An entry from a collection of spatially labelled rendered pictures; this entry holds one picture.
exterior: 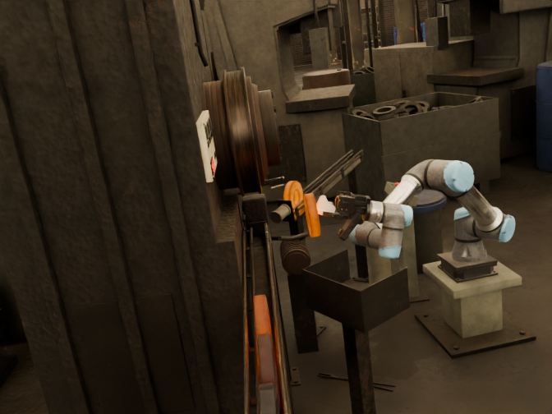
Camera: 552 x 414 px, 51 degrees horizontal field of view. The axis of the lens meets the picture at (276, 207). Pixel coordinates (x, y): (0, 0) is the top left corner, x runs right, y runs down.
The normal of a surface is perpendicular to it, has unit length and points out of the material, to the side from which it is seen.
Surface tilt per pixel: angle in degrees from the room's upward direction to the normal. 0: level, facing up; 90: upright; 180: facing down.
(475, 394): 0
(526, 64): 90
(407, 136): 90
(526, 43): 90
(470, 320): 90
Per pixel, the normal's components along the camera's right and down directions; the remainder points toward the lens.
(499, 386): -0.14, -0.95
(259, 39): -0.19, 0.32
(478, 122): 0.30, 0.24
